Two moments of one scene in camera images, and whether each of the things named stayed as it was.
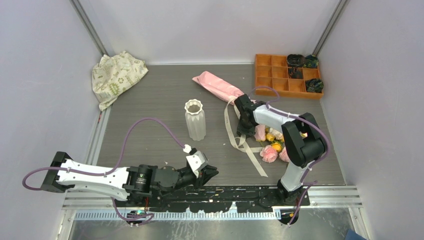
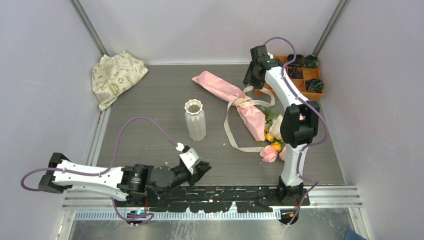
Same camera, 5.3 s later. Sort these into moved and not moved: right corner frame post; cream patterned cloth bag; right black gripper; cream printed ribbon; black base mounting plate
Moved: right black gripper; cream printed ribbon
Not moved: right corner frame post; black base mounting plate; cream patterned cloth bag
